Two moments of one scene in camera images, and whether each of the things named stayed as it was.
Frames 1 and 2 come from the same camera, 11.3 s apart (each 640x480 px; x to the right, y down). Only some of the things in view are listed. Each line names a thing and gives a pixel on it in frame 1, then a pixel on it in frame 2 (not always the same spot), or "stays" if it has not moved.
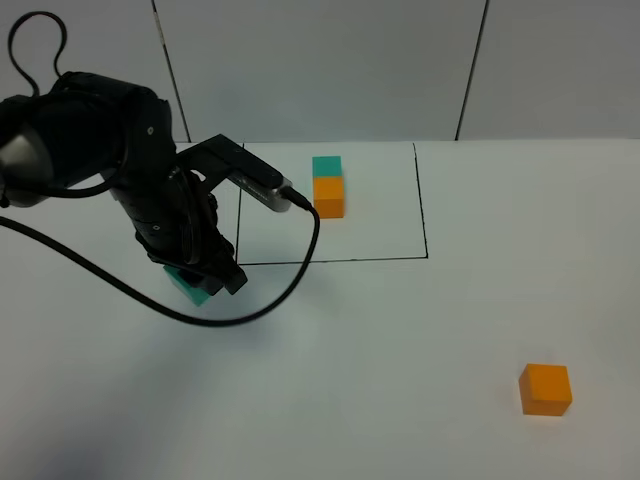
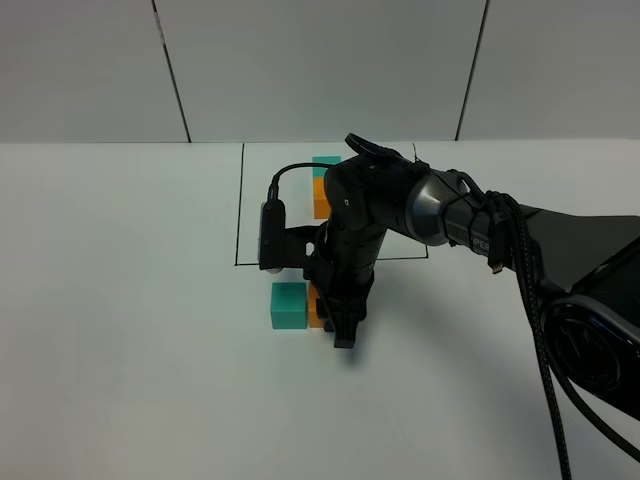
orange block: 545,389 → 313,295
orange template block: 329,196 stays
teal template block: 327,166 stays
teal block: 198,296 → 289,305
